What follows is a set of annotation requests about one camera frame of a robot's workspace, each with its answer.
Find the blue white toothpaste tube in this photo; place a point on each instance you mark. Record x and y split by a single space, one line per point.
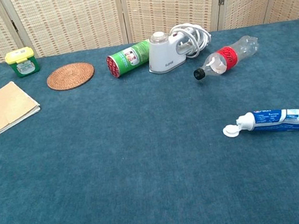
267 121

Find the green cylindrical can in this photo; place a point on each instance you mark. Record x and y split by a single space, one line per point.
128 58

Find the white handheld steam iron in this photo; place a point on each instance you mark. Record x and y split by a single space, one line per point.
165 55

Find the round rattan coaster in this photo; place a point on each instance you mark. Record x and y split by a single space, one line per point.
70 76

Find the clear bottle with red label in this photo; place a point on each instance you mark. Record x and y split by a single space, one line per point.
228 56

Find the woven folding screen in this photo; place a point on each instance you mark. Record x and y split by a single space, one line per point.
69 17

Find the green jar with yellow lid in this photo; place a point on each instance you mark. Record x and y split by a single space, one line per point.
24 66

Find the tan spiral notebook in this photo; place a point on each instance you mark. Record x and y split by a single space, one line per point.
1 110

